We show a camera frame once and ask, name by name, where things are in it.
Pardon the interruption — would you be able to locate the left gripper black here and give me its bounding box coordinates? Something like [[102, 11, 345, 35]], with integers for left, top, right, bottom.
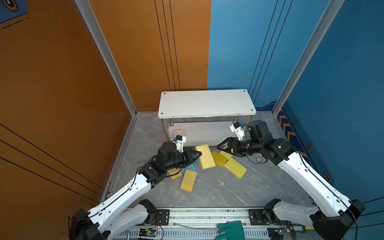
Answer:
[[164, 147, 202, 173]]

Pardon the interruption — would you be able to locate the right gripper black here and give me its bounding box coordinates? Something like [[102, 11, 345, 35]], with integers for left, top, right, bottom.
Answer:
[[215, 137, 262, 157]]

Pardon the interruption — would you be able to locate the yellow foam sponge front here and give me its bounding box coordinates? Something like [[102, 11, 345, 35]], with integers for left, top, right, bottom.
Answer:
[[195, 145, 216, 170]]

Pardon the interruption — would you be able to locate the yellow foam sponge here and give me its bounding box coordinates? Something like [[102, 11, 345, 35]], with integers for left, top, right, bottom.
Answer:
[[168, 169, 183, 181], [180, 170, 198, 193], [195, 145, 216, 170]]

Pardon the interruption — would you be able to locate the pale pink foam sponge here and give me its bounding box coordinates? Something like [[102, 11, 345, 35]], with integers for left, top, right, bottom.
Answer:
[[173, 129, 185, 138]]

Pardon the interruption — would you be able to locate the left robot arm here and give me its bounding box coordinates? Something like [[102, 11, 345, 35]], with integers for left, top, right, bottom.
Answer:
[[69, 142, 202, 240]]

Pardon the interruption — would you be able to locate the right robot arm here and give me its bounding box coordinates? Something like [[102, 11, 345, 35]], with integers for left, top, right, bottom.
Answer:
[[217, 120, 365, 240]]

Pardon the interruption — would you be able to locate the white two-tier shelf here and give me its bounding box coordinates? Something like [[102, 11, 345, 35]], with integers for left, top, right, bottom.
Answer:
[[158, 89, 257, 147]]

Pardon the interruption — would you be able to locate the yellow-green sponge upper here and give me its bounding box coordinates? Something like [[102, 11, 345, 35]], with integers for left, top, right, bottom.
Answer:
[[219, 151, 233, 160]]

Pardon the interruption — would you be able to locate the yellow-green sponge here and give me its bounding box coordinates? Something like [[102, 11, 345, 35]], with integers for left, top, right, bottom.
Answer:
[[224, 158, 248, 179], [219, 151, 233, 160]]

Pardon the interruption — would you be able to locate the blue sponge lower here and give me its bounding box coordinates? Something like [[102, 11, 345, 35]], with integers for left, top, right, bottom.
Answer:
[[182, 164, 199, 176]]

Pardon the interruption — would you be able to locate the thick yellow sponge centre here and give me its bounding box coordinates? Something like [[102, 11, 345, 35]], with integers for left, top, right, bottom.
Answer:
[[211, 151, 228, 168]]

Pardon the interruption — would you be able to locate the yellow-green sponge lower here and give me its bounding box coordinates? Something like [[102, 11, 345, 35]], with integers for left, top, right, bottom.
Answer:
[[224, 158, 248, 179]]

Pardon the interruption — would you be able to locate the yellow foam sponge left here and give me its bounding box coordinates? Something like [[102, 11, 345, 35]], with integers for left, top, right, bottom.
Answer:
[[168, 169, 183, 181]]

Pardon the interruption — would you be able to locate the yellow foam sponge middle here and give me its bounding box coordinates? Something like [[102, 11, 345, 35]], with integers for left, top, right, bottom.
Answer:
[[180, 170, 198, 193]]

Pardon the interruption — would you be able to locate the green rubber glove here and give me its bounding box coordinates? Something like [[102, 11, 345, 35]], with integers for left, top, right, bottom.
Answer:
[[215, 221, 246, 240]]

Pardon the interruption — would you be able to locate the small circuit board left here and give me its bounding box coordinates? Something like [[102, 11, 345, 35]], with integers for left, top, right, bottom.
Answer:
[[138, 229, 160, 240]]

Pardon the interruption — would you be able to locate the small circuit board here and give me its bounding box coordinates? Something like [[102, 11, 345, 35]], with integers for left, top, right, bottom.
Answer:
[[138, 229, 160, 240], [267, 228, 289, 240]]

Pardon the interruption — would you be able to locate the small circuit board right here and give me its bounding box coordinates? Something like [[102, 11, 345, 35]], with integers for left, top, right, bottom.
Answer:
[[267, 228, 289, 240]]

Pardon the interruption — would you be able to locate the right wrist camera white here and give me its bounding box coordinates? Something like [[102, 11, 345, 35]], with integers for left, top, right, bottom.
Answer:
[[230, 122, 246, 141]]

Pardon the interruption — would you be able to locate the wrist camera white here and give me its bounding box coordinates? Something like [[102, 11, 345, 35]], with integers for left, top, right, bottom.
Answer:
[[172, 135, 187, 153], [230, 122, 246, 141]]

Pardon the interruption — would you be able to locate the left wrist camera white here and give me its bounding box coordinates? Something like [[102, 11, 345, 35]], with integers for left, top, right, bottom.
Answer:
[[172, 135, 187, 153]]

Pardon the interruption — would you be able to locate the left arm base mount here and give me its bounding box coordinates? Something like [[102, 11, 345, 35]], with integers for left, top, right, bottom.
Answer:
[[150, 209, 170, 226]]

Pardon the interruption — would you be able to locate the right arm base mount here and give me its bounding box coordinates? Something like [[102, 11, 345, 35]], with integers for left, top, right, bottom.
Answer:
[[248, 209, 269, 226]]

